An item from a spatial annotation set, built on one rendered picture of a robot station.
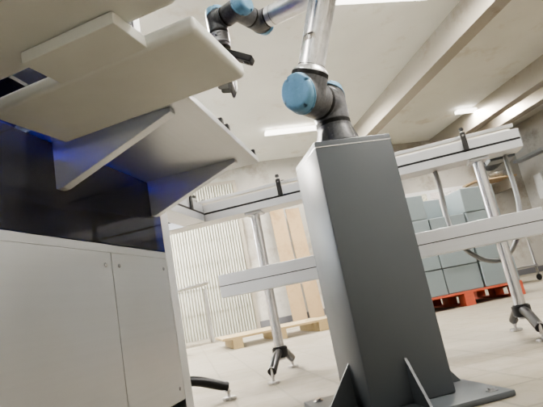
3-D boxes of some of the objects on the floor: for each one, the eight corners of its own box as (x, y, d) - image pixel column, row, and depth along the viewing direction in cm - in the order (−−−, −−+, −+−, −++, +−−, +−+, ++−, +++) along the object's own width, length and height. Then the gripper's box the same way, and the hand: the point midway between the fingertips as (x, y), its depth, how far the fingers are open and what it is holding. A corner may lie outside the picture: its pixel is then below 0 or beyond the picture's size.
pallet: (220, 352, 465) (219, 340, 467) (216, 347, 548) (214, 337, 550) (339, 327, 490) (337, 316, 493) (318, 326, 573) (316, 316, 575)
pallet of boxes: (414, 316, 435) (385, 199, 460) (383, 317, 509) (359, 216, 533) (525, 293, 459) (492, 183, 483) (480, 297, 532) (453, 201, 556)
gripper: (212, 56, 178) (221, 106, 174) (203, 44, 170) (212, 98, 165) (233, 48, 176) (243, 100, 172) (225, 36, 168) (235, 90, 163)
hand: (235, 94), depth 168 cm, fingers closed
